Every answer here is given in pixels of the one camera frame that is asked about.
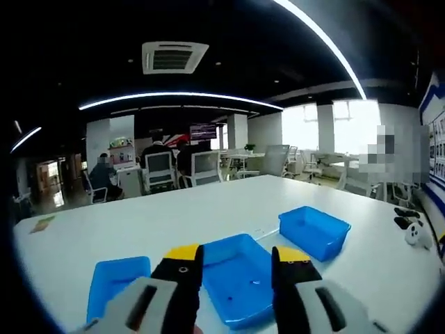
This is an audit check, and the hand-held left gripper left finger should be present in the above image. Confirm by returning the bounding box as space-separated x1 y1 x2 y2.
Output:
79 243 204 334

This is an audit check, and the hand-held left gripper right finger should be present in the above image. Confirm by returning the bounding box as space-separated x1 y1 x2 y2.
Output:
270 245 387 334

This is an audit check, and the blue plastic bin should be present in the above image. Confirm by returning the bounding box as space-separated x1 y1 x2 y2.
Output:
202 232 275 331
86 256 152 323
277 205 352 262

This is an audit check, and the white mesh office chair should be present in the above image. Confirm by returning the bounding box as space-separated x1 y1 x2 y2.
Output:
144 152 177 191
183 150 224 188
82 170 109 205

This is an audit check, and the green paper sheet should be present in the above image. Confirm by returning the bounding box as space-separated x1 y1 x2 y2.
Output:
29 215 56 234

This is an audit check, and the white game controller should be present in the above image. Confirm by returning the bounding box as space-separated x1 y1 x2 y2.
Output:
405 222 435 251

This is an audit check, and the grey office chair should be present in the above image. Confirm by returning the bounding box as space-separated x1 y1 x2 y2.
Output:
262 144 291 177

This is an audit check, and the white display shelf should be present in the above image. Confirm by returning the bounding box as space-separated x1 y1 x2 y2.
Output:
108 138 136 167

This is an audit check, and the red blue flag poster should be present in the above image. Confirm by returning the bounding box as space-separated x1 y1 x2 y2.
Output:
166 133 191 145

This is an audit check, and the short ceiling light strip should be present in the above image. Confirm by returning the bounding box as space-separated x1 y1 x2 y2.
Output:
10 127 42 154

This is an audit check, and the curved ceiling light strip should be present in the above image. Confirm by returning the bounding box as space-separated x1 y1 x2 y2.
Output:
78 92 284 111

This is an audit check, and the long curved ceiling light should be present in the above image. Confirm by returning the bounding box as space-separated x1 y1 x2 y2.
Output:
273 0 368 101

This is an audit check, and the white ceiling air conditioner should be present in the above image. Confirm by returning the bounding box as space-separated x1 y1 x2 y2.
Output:
141 41 210 76

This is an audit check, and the purple wall screen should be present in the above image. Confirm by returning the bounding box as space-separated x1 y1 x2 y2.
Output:
189 122 217 141

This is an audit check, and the blue white wall board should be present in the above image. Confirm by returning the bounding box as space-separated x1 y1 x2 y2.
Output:
416 69 445 251

